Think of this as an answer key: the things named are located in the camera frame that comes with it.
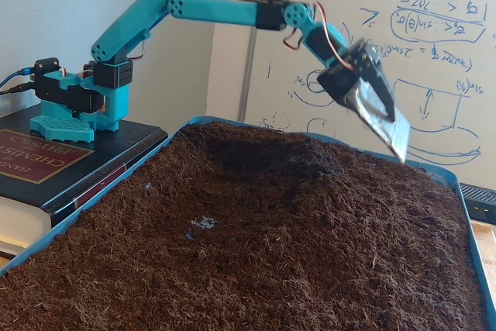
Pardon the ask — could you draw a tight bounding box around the black chemistry handbook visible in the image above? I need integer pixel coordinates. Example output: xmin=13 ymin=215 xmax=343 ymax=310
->
xmin=0 ymin=108 xmax=170 ymax=260

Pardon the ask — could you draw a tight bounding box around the blue plastic tray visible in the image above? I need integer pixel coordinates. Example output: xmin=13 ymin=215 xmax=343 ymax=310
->
xmin=0 ymin=115 xmax=496 ymax=331

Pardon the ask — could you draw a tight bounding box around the black grille device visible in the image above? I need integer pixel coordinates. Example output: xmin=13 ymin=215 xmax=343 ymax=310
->
xmin=459 ymin=182 xmax=496 ymax=226

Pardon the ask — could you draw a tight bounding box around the blue cable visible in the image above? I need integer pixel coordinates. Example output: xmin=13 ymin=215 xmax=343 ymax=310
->
xmin=0 ymin=68 xmax=36 ymax=88

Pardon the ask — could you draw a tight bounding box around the brown soil bed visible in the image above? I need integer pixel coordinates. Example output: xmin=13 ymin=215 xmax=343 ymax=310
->
xmin=0 ymin=121 xmax=487 ymax=331

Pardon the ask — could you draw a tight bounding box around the black cable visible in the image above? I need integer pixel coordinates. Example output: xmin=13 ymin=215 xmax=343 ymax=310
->
xmin=0 ymin=82 xmax=38 ymax=96

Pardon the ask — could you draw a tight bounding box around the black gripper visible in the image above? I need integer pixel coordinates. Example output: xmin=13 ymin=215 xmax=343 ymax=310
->
xmin=316 ymin=39 xmax=412 ymax=165

